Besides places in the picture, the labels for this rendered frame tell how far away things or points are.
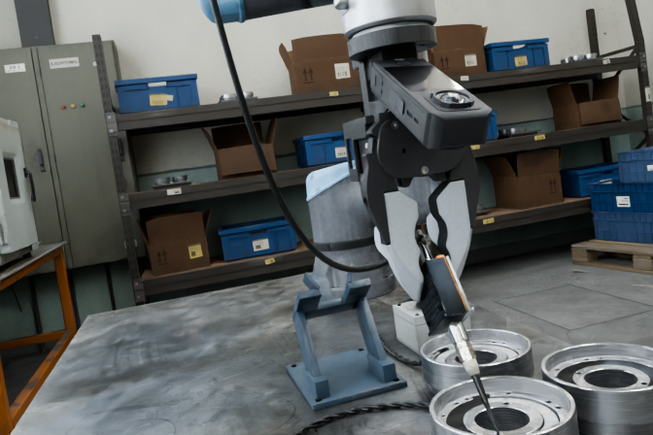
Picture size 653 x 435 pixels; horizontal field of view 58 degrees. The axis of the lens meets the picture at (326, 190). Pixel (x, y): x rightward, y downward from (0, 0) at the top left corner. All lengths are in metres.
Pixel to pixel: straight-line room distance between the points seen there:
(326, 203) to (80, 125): 3.38
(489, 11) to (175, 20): 2.57
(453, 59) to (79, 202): 2.80
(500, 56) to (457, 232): 4.23
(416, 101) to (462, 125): 0.03
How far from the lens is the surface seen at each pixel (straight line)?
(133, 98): 3.98
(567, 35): 5.69
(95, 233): 4.25
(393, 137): 0.45
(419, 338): 0.71
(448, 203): 0.47
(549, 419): 0.49
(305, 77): 4.09
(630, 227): 4.66
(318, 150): 4.07
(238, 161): 3.92
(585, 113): 5.02
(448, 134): 0.38
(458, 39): 4.52
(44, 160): 4.28
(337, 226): 0.98
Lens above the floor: 1.04
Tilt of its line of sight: 3 degrees down
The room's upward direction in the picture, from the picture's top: 8 degrees counter-clockwise
